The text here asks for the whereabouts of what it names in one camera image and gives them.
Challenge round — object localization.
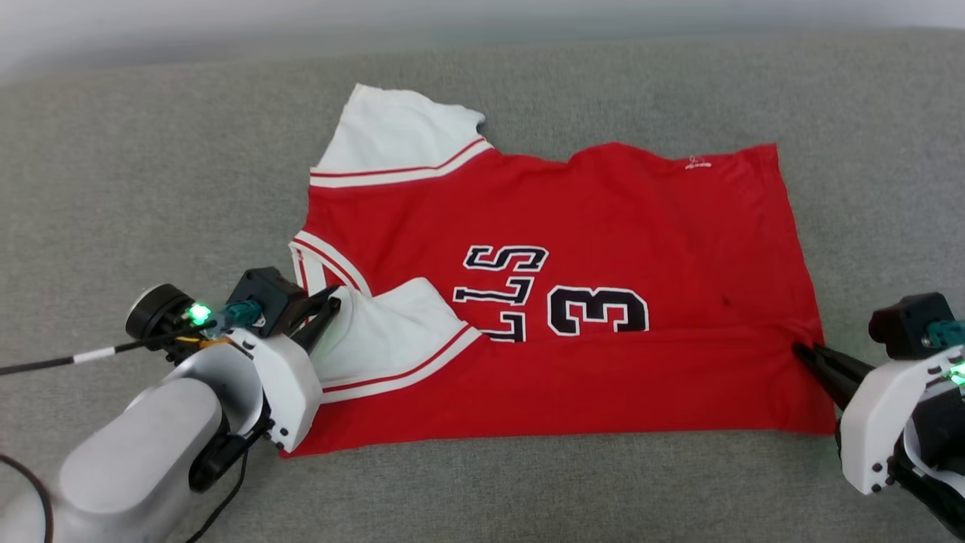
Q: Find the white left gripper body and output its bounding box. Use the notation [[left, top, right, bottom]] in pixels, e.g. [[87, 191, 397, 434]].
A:
[[124, 283, 325, 455]]

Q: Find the black cable with teal plug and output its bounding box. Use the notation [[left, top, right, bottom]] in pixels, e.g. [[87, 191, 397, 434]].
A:
[[926, 319, 965, 350], [0, 300, 263, 377]]

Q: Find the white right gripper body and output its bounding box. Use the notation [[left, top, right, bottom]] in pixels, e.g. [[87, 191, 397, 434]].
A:
[[838, 345, 965, 496]]

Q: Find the red and white jersey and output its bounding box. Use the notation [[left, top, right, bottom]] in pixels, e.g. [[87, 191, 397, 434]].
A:
[[280, 83, 838, 459]]

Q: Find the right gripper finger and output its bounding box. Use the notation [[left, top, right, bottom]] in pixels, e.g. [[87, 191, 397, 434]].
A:
[[791, 342, 876, 413]]

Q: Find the thin black cable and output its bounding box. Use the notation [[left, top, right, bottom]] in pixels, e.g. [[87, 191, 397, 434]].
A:
[[0, 452, 54, 543], [185, 448, 250, 543]]

